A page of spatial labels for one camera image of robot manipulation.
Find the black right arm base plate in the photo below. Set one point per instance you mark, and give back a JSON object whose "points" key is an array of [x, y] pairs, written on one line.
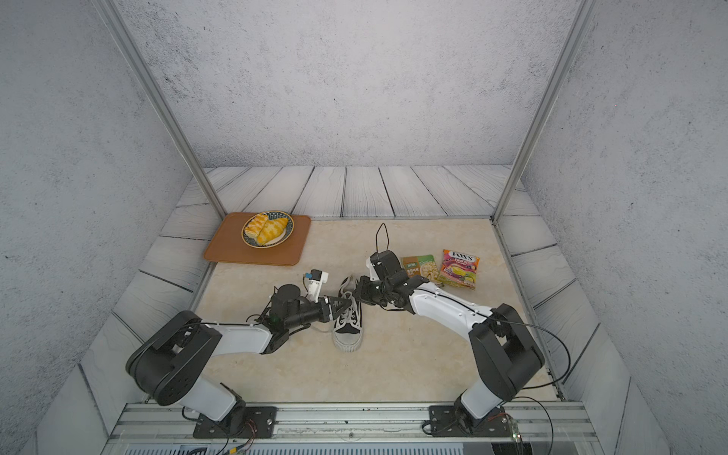
{"points": [[449, 421]]}

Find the yellow rimmed plate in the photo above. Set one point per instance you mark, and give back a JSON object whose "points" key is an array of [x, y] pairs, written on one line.
{"points": [[272, 214]]}

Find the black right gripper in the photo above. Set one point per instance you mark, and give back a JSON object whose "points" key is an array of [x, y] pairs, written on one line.
{"points": [[363, 291]]}

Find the aluminium corner post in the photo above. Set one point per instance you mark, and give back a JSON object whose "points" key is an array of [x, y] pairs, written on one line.
{"points": [[109, 13], [564, 62]]}

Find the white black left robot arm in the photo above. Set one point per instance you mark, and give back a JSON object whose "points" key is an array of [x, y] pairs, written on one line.
{"points": [[170, 366]]}

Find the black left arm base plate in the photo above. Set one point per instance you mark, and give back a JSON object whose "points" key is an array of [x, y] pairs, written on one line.
{"points": [[250, 422]]}

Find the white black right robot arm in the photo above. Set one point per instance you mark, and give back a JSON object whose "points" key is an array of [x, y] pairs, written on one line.
{"points": [[506, 355]]}

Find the right aluminium corner post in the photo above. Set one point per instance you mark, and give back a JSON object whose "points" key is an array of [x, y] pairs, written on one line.
{"points": [[564, 62]]}

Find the black white canvas sneaker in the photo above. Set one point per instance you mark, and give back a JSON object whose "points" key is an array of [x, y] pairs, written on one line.
{"points": [[347, 329]]}

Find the brown leather mat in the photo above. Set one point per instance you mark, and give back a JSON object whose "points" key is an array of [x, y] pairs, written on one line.
{"points": [[228, 245]]}

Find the aluminium front rail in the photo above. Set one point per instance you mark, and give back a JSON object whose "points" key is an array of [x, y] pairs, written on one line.
{"points": [[548, 427]]}

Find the bread pastry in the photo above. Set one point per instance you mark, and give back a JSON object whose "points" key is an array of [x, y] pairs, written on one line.
{"points": [[255, 225], [273, 229]]}

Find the green snack packet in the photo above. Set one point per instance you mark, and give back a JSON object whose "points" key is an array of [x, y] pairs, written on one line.
{"points": [[423, 265]]}

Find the right bread pastry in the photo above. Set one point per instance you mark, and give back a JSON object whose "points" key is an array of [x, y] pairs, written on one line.
{"points": [[273, 229]]}

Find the left aluminium corner post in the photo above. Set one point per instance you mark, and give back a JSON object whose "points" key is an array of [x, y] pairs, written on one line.
{"points": [[109, 13]]}

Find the left bread pastry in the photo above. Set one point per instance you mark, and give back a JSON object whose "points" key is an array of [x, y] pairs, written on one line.
{"points": [[255, 225]]}

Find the pink Fox's candy bag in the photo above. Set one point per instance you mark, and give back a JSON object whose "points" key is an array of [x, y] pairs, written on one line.
{"points": [[459, 269]]}

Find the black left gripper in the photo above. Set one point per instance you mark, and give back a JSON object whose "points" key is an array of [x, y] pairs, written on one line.
{"points": [[323, 309]]}

